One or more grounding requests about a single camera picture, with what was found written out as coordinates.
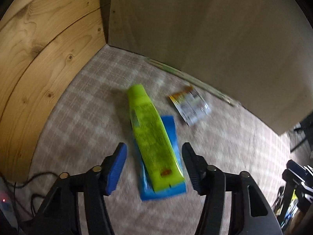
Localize lime green tube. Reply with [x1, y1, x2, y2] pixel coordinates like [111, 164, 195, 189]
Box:
[127, 84, 185, 192]

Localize blue tissue packet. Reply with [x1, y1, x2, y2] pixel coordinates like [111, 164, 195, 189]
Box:
[132, 115, 187, 201]

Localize small white snack sachet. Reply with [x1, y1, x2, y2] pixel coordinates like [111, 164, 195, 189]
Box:
[169, 85, 211, 126]

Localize black storage tray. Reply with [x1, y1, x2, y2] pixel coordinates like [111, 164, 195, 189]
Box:
[272, 185, 312, 234]

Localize chopsticks in paper sleeve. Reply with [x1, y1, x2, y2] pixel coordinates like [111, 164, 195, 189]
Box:
[145, 57, 241, 107]

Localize light wood cabinet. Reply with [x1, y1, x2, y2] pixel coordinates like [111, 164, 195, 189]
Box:
[109, 0, 312, 134]

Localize knotty pine wood panel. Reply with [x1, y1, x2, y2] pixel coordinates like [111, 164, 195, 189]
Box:
[1, 0, 111, 181]

